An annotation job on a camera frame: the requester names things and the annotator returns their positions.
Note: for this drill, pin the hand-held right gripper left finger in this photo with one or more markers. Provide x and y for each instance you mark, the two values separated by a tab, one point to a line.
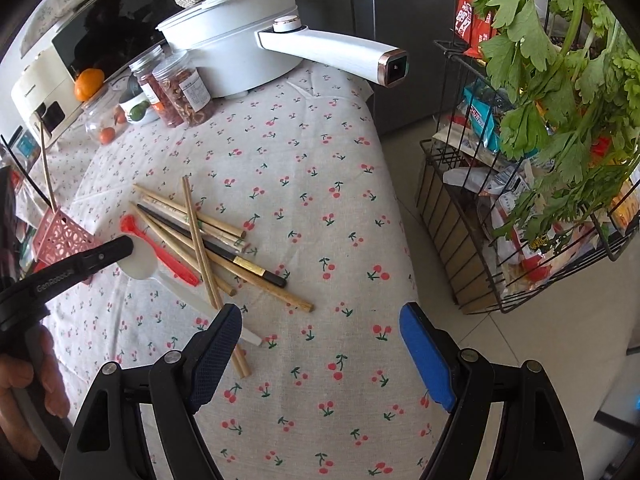
215	355

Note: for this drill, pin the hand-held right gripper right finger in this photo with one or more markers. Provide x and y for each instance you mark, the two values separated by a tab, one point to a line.
425	360

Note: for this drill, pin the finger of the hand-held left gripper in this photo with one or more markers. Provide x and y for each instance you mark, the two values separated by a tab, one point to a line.
105	255

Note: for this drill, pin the white plastic spoon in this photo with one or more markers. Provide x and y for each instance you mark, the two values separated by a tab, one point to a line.
137	262

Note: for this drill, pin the pink plastic utensil basket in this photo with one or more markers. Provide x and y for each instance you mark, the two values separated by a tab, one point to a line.
60	240

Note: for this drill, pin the red plastic spoon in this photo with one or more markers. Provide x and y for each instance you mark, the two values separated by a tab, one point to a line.
165	255

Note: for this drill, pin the pile of bamboo chopsticks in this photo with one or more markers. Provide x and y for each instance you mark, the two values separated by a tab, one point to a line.
206	255

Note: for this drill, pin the black chopstick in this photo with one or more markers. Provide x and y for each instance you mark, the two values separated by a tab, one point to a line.
222	253

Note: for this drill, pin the bamboo chopstick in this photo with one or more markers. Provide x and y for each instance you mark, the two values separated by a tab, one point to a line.
46	165

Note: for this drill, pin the person's left hand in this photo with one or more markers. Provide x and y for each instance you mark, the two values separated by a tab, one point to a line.
52	380

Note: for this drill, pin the small orange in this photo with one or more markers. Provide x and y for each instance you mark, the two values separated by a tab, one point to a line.
106	135
119	115

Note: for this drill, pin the blue white box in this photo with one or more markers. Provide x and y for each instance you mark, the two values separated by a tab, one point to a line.
26	151

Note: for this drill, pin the clear plastic container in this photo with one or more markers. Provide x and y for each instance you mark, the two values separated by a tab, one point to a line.
97	117

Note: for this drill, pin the large orange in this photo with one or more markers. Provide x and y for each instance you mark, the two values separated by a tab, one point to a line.
89	84

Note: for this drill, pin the plastic jar of dried slices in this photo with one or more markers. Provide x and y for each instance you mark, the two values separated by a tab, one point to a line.
187	95

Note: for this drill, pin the cherry print tablecloth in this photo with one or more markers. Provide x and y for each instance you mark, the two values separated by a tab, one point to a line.
310	200

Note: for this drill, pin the plastic jar of red berries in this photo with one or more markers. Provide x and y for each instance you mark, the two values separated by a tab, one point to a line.
145	72

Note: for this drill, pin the white countertop oven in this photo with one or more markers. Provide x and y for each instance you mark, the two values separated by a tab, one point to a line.
100	25

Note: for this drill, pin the white electric pot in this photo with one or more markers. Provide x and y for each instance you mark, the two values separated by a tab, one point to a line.
225	50

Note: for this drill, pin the blue snack packet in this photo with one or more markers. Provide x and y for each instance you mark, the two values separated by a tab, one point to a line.
480	117

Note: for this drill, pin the red snack packets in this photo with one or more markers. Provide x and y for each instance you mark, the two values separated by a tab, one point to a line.
470	15

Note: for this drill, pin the grey refrigerator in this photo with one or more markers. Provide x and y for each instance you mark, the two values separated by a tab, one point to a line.
400	10

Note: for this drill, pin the green celery bunch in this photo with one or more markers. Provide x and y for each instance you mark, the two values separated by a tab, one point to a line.
525	20

